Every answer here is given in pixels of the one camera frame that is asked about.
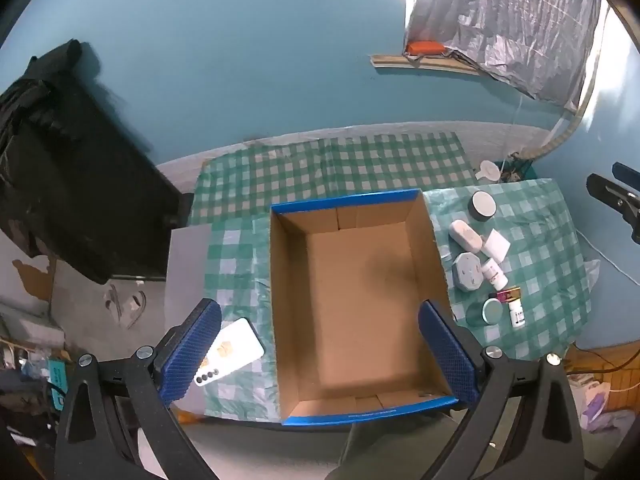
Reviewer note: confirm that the pink and gold lighter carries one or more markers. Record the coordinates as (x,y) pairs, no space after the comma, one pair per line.
(507,294)

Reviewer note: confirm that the round dark speaker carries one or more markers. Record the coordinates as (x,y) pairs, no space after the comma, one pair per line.
(482,205)

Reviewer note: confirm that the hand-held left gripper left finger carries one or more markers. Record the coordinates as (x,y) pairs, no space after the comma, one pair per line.
(192,352)

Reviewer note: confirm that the round green tin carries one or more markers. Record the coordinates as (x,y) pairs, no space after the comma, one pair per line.
(487,311)

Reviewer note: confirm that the purple cloth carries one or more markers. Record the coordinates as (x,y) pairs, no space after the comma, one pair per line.
(600,410)

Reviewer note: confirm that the grey round device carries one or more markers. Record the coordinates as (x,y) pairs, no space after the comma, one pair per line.
(467,271)

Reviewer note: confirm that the white plastic bag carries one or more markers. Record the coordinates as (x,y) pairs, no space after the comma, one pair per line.
(591,275)

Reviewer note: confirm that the green white checked tablecloth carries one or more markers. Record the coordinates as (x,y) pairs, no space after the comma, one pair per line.
(320,170)

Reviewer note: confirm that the clear slipper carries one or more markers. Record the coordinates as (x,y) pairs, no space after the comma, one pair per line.
(113,302)
(136,307)

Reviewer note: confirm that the blue-rimmed cardboard box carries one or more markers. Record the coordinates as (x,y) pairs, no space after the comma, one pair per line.
(360,285)

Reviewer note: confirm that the curved wooden strip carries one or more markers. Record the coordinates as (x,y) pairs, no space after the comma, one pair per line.
(567,127)

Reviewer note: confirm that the white pill bottle red label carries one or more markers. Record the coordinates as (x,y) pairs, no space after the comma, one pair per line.
(494,274)

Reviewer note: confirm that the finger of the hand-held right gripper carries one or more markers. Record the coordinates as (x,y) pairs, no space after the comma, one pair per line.
(627,172)
(612,196)

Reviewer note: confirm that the orange object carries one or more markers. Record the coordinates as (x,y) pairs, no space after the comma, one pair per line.
(424,47)

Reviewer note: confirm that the small white bottle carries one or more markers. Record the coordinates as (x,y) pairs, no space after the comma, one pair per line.
(516,314)

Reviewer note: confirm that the teal box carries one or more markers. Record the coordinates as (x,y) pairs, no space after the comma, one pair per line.
(57,377)

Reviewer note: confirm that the white square charger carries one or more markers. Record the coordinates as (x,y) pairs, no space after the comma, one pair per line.
(495,246)

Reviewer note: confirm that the silver tarp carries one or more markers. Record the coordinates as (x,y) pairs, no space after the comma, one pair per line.
(510,20)

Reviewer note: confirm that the black plastic cover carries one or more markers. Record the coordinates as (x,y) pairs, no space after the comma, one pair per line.
(75,160)

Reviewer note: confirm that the white smartphone with gold stickers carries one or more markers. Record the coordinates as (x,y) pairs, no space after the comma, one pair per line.
(240,345)

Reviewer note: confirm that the wooden ledge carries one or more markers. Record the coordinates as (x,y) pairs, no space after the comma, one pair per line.
(425,64)

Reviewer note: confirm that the white oval device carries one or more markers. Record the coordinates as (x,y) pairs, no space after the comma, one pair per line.
(464,235)

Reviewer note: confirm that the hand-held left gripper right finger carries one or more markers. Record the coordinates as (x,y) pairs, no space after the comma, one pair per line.
(447,350)

